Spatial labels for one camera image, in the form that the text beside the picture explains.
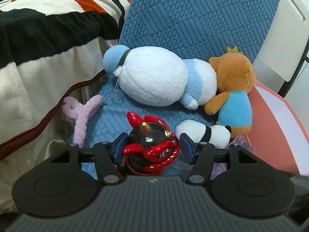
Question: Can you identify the red black demon figurine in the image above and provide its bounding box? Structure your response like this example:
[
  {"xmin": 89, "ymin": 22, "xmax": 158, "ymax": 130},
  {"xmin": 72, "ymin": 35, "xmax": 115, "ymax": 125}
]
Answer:
[{"xmin": 117, "ymin": 112, "xmax": 180, "ymax": 177}]

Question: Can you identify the pink fuzzy plush toy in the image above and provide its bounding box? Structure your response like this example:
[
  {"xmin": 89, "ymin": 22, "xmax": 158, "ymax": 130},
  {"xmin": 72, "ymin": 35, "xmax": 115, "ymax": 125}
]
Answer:
[{"xmin": 61, "ymin": 95, "xmax": 103, "ymax": 148}]

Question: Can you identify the white black panda plush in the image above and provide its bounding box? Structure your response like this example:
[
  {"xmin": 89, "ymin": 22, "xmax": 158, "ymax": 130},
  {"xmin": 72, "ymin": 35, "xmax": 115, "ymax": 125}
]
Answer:
[{"xmin": 175, "ymin": 119, "xmax": 232, "ymax": 149}]

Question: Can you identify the pink storage box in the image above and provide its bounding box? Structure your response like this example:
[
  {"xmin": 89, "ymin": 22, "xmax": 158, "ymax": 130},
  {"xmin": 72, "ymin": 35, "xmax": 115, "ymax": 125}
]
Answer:
[{"xmin": 247, "ymin": 81, "xmax": 308, "ymax": 176}]

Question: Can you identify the brown bear plush blue shirt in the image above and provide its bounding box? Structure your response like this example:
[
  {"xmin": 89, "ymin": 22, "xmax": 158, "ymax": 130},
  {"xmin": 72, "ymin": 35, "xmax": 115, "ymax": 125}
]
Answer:
[{"xmin": 204, "ymin": 52, "xmax": 256, "ymax": 138}]

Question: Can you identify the white blue plush doll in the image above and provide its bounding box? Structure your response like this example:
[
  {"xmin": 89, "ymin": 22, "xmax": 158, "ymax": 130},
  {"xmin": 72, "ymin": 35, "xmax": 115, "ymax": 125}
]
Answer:
[{"xmin": 103, "ymin": 44, "xmax": 217, "ymax": 110}]

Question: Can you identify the white folding chair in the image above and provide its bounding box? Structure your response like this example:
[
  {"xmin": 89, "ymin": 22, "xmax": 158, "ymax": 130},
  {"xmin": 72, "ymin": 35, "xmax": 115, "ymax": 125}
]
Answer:
[{"xmin": 254, "ymin": 0, "xmax": 308, "ymax": 97}]

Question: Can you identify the striped fleece blanket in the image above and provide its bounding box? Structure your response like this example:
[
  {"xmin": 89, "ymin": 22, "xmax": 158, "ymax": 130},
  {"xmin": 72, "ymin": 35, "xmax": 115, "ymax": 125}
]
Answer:
[{"xmin": 1, "ymin": 0, "xmax": 131, "ymax": 158}]

